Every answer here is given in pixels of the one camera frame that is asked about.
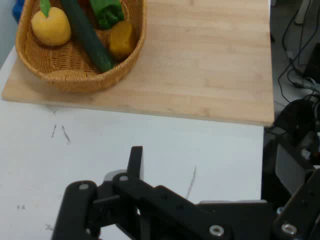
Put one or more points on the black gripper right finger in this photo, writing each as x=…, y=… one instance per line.
x=300, y=215

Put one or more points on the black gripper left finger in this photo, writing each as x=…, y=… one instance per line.
x=150, y=200

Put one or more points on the dark green toy cucumber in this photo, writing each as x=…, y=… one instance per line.
x=85, y=32

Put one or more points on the grey metal box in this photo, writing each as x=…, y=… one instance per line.
x=287, y=165

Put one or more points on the wooden cutting board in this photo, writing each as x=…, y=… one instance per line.
x=200, y=62

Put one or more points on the yellow-orange toy vegetable chunk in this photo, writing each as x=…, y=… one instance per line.
x=121, y=40

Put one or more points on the green toy bell pepper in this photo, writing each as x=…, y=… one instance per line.
x=105, y=12

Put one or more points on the yellow toy lemon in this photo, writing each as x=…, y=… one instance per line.
x=51, y=27

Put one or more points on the dark blue foam piece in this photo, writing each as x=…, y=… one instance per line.
x=17, y=10

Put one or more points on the black camera stand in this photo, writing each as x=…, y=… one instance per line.
x=295, y=117

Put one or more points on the white post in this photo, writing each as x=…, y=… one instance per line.
x=302, y=11

